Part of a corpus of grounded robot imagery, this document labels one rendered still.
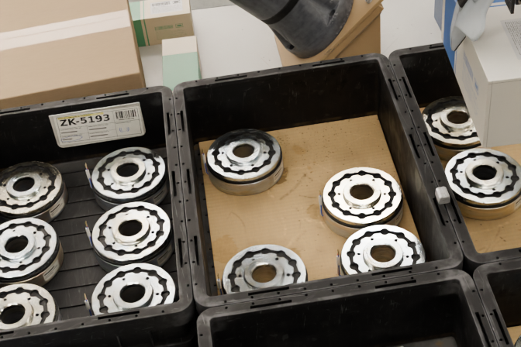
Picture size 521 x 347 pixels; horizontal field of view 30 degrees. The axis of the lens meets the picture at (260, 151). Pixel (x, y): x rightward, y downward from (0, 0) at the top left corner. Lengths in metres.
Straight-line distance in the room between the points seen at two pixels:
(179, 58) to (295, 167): 0.42
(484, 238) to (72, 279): 0.52
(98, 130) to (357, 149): 0.36
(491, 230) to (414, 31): 0.63
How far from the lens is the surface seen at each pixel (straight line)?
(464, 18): 1.04
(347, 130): 1.39
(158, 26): 1.80
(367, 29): 1.57
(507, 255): 1.10
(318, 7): 1.56
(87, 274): 1.26
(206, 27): 1.85
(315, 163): 1.34
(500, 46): 1.04
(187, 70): 1.65
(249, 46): 1.79
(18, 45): 1.55
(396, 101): 1.28
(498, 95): 1.01
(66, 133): 1.38
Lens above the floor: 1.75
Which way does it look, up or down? 42 degrees down
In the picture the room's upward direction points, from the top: 7 degrees counter-clockwise
